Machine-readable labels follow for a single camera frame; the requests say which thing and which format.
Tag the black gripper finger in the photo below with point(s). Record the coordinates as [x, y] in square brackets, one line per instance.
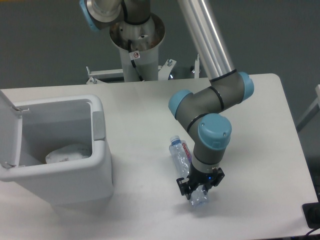
[186, 187]
[213, 179]

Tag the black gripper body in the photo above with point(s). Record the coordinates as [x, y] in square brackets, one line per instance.
[197, 176]

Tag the clear plastic water bottle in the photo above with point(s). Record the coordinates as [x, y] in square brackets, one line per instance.
[182, 158]

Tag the white plastic bag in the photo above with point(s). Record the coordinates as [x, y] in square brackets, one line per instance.
[76, 151]

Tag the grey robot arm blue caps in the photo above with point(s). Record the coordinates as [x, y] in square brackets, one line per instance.
[198, 113]

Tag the white plastic trash can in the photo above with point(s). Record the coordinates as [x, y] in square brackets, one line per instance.
[56, 148]

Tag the black device at table corner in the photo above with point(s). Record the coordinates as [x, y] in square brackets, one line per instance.
[312, 214]

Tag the white furniture leg at right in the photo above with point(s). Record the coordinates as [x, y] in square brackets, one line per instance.
[310, 112]

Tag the white metal base frame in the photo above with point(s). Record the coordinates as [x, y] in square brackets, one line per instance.
[168, 70]

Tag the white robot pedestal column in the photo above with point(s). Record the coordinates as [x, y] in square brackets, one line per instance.
[138, 42]

